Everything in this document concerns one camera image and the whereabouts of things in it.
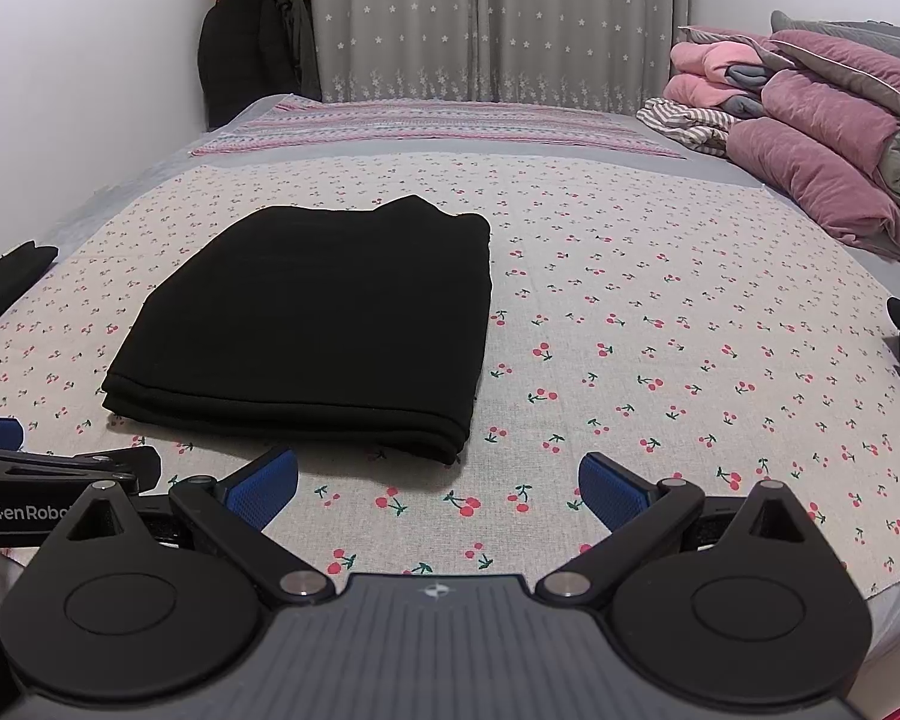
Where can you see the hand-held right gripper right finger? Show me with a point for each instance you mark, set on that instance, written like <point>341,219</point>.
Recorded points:
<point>615,491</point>

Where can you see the grey pillow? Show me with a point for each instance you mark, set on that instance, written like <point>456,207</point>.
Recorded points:
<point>855,26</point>

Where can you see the striped grey white garment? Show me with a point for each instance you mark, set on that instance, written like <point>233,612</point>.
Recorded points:
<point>682,120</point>

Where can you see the pink folded clothes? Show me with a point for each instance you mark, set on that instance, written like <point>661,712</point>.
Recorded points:
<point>709,71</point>

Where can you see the folded black cloth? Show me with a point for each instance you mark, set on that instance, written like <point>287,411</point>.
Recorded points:
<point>0,281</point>

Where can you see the grey bed sheet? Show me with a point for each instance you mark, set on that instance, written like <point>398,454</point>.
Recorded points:
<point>157,165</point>

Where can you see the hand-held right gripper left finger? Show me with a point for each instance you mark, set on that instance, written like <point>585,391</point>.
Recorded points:
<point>259,487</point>

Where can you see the grey hanging garment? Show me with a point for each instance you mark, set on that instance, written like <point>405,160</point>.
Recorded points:
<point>294,22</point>

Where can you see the pink striped patterned cloth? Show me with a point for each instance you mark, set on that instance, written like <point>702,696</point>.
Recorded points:
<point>450,127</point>

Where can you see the black pants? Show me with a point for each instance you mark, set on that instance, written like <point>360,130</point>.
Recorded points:
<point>315,322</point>

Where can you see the grey star print curtain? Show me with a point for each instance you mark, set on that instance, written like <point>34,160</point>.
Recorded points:
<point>495,15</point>

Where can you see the dark hanging jacket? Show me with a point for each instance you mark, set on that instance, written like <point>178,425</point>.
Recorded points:
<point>244,52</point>

